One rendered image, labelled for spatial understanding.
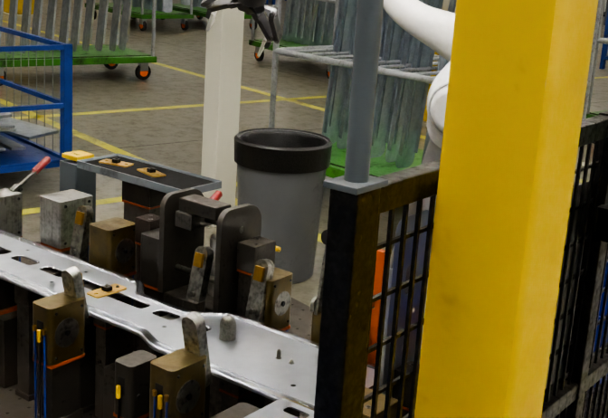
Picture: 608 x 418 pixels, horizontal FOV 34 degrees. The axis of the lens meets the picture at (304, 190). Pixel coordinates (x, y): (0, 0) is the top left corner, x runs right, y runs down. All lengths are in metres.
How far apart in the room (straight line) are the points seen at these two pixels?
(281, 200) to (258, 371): 3.18
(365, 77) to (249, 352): 1.09
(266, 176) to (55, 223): 2.59
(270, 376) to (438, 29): 0.75
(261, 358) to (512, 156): 1.02
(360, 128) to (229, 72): 5.11
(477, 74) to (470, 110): 0.03
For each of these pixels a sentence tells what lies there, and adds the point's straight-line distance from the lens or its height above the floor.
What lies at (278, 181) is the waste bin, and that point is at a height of 0.55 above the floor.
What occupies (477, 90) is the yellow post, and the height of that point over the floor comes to 1.63.
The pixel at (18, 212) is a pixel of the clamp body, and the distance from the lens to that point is 2.67.
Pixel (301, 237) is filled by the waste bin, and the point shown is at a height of 0.25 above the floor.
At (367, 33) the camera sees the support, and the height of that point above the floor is 1.68.
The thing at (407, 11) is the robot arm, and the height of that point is 1.62.
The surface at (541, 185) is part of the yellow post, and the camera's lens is 0.92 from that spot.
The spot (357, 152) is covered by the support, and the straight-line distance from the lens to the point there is 0.86.
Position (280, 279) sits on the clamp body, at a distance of 2.05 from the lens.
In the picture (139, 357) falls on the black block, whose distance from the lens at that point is 1.87.
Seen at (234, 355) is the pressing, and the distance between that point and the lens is 1.86.
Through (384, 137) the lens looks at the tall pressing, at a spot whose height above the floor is 0.43.
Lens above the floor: 1.77
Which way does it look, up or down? 15 degrees down
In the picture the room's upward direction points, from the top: 4 degrees clockwise
